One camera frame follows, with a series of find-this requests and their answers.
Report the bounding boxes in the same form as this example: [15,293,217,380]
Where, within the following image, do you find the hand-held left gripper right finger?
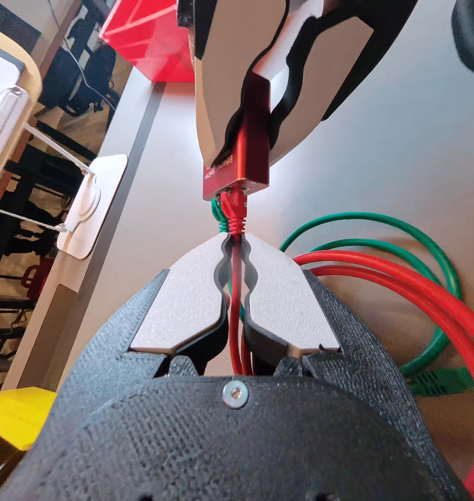
[241,232,342,351]

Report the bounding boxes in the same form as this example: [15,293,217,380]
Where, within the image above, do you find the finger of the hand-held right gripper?
[269,16,374,166]
[194,0,290,169]

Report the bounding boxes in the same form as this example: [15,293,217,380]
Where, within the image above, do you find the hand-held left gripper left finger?
[129,233,232,353]

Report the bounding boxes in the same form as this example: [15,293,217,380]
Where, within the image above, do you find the red plastic bin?
[99,0,196,84]

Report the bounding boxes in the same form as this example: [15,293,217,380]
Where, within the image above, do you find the red ethernet cable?
[219,188,474,501]

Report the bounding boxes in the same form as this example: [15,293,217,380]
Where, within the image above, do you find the red ethernet splitter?
[202,72,271,202]

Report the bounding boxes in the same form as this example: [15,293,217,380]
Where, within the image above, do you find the green ethernet cable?
[211,198,474,397]

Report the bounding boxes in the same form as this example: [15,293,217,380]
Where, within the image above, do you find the yellow plastic bin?
[0,387,58,452]

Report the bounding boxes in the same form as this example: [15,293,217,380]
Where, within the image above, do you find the black ribbed pad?
[451,0,474,74]

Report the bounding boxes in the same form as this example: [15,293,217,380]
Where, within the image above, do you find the document stand with white base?
[0,23,129,260]

